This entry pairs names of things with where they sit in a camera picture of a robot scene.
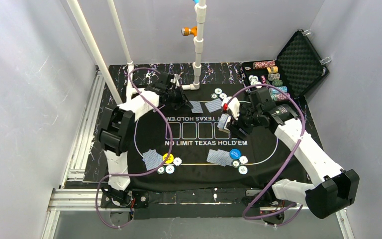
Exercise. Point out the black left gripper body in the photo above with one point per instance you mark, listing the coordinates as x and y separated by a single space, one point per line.
176 97

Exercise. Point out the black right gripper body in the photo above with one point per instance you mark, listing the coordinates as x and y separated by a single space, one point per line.
238 121

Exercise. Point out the blue small blind button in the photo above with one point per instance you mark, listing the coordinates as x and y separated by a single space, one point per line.
235 154

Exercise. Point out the blue playing card deck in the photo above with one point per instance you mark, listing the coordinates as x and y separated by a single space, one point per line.
224 123

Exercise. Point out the white blue poker chip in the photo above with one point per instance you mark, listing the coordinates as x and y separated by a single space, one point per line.
243 160
177 161
222 96

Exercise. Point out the blue-backed playing card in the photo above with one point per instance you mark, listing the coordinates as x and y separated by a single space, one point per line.
214 157
224 158
196 107
145 153
214 105
153 160

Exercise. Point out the green poker chip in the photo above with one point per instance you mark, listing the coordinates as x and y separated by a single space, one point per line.
161 170
236 163
214 96

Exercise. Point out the white light-blue ten chip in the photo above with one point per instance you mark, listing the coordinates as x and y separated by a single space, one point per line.
243 169

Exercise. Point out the yellow big blind button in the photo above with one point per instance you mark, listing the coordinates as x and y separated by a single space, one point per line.
168 158

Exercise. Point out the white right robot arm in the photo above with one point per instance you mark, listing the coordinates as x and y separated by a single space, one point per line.
331 187

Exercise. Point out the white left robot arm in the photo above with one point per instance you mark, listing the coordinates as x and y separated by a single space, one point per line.
118 124

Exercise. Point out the green and pink chip row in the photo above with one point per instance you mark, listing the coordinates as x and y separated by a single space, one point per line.
280 97

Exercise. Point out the blue chip row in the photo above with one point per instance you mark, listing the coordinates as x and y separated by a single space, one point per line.
280 89

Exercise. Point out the white chips in case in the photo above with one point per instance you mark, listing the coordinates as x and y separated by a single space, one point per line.
254 80

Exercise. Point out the dark green chip row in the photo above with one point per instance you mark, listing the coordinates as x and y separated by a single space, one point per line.
275 79

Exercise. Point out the yellow chip row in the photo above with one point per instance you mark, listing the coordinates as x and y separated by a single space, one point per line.
272 69

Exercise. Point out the red white chip row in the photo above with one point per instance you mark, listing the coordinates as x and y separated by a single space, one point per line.
263 64

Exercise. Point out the black poker felt mat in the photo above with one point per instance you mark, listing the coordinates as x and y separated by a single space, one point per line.
190 136

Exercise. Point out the black poker chip case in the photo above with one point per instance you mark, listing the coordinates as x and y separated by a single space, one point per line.
299 65

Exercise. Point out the orange clamp knob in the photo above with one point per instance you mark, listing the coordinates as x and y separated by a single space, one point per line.
186 31

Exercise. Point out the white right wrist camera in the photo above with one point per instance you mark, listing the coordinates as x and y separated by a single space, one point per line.
231 105

